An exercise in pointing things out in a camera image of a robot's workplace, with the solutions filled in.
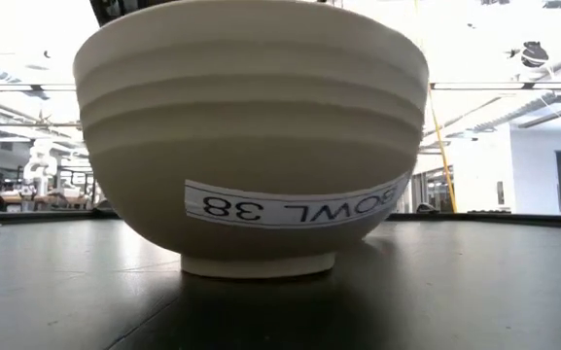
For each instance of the taupe bowl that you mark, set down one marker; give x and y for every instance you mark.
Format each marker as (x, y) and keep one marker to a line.
(251, 121)

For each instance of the ceiling light strip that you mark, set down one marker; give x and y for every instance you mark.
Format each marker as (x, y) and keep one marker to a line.
(503, 85)
(17, 87)

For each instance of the white robot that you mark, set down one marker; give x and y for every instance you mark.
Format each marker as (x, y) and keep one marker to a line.
(41, 167)

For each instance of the black aluminium table frame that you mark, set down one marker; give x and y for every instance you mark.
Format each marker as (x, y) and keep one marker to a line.
(42, 217)

